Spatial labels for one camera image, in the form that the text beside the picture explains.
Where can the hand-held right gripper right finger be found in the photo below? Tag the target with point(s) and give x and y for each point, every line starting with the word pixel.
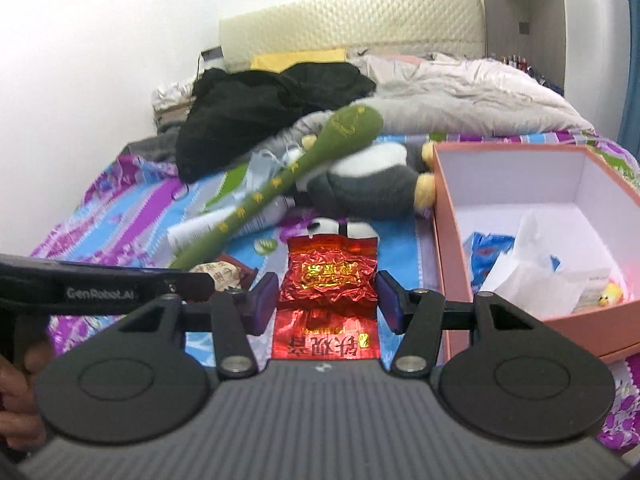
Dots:
pixel 390 302

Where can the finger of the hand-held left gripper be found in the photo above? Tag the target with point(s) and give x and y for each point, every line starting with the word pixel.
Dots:
pixel 195 286

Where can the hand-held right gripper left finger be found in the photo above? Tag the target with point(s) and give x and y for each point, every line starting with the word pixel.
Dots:
pixel 262 305

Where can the red foil packet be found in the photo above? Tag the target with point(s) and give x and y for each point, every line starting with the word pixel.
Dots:
pixel 320 342
pixel 325 275

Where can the pink cardboard box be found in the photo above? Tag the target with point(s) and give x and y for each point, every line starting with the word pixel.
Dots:
pixel 450 240

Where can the blue tissue pack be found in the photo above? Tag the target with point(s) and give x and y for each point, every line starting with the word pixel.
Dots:
pixel 487 255

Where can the small yellow duck toy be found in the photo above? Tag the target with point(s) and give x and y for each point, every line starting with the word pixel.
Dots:
pixel 611 294

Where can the person's left hand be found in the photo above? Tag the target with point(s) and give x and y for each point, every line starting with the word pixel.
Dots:
pixel 17 410

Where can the small printed packet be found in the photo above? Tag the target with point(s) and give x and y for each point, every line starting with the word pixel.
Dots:
pixel 225 272

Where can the white tube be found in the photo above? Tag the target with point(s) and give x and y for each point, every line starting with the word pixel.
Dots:
pixel 200 230

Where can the floral bed sheet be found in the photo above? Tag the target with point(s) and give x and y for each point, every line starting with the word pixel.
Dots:
pixel 125 210

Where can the black and white panda plush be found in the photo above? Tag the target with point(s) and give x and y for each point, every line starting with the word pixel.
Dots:
pixel 325 227

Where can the grey and white penguin plush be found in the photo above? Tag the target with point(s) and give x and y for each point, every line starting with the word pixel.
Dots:
pixel 370 180

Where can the blue face mask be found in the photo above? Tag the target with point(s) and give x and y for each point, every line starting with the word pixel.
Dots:
pixel 272 165

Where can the grey cloth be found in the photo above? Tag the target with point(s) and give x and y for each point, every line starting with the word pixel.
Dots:
pixel 150 147

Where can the green plush massage stick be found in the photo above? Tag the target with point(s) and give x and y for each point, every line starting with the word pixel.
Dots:
pixel 350 125

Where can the stack of folded clothes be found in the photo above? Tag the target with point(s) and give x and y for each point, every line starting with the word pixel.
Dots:
pixel 170 105

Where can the black clothing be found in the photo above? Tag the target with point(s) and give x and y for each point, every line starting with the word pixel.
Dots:
pixel 250 105

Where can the grey duvet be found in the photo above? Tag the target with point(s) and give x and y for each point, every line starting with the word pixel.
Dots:
pixel 475 95

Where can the yellow pillow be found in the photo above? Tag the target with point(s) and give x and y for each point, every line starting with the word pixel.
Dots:
pixel 300 59

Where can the beige padded headboard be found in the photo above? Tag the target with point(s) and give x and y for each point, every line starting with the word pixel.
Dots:
pixel 350 25

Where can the blue curtain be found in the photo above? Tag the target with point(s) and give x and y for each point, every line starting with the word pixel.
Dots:
pixel 631 85

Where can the white wardrobe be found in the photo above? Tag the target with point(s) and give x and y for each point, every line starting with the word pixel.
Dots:
pixel 525 0

